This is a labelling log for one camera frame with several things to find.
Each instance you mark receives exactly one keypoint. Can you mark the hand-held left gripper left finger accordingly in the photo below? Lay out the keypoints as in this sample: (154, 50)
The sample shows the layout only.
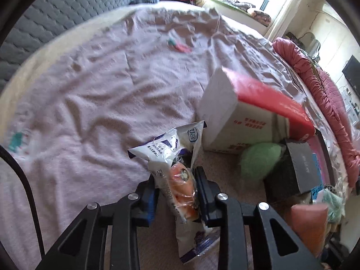
(153, 202)

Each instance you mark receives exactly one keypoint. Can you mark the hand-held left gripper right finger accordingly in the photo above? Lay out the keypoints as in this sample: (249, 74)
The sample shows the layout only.
(202, 197)

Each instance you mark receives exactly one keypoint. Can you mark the white packet with orange print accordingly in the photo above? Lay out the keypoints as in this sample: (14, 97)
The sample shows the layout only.
(166, 152)

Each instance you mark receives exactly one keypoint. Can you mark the green fluffy ball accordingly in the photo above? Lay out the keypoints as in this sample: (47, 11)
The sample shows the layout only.
(258, 160)

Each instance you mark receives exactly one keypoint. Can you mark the red and white cardboard box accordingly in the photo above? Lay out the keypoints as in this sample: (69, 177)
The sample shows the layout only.
(225, 112)

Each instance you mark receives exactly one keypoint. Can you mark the black box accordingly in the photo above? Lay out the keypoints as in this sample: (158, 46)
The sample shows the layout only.
(301, 163)

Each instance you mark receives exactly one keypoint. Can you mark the lilac patterned bed sheet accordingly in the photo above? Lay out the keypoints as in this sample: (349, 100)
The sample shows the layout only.
(98, 90)

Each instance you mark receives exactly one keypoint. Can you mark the green tissue packet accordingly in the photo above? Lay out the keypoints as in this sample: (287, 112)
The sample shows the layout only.
(333, 205)

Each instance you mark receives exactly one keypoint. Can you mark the red ruched quilt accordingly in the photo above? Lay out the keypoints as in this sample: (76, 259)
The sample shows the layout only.
(332, 95)

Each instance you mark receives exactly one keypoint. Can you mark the white cabinet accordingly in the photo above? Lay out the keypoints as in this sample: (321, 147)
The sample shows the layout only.
(351, 101)

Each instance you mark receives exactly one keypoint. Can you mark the ornate mirror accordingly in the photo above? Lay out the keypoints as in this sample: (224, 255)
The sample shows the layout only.
(309, 43)

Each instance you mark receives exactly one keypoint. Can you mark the crumpled cloth on windowsill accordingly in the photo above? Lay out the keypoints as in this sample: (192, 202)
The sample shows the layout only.
(258, 15)

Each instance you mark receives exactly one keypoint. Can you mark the black television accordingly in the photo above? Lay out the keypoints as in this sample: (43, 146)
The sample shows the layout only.
(353, 73)

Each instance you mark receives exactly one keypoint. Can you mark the grey quilted headboard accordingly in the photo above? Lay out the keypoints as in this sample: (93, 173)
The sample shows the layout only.
(56, 14)

